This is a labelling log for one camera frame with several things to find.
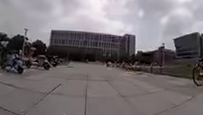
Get large glass-fronted building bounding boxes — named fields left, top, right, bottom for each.
left=47, top=29, right=138, bottom=65

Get row of parked bicycles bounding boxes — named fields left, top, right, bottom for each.
left=104, top=59, right=164, bottom=75

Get group of dark trees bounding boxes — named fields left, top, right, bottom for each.
left=0, top=32, right=49, bottom=59

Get blue scooter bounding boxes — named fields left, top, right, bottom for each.
left=2, top=51, right=27, bottom=76

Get grey paved plaza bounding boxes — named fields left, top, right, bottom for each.
left=0, top=56, right=203, bottom=115

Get dark slanted building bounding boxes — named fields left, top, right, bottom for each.
left=172, top=27, right=203, bottom=61

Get pale lamp pole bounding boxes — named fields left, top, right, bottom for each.
left=20, top=27, right=29, bottom=60

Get grass strip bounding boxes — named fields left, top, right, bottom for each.
left=162, top=60, right=197, bottom=79

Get row of parked scooters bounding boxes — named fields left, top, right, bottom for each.
left=24, top=52, right=67, bottom=72

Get low reddish building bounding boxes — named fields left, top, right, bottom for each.
left=135, top=44, right=176, bottom=66

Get yellow bicycle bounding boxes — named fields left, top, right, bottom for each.
left=191, top=55, right=203, bottom=88

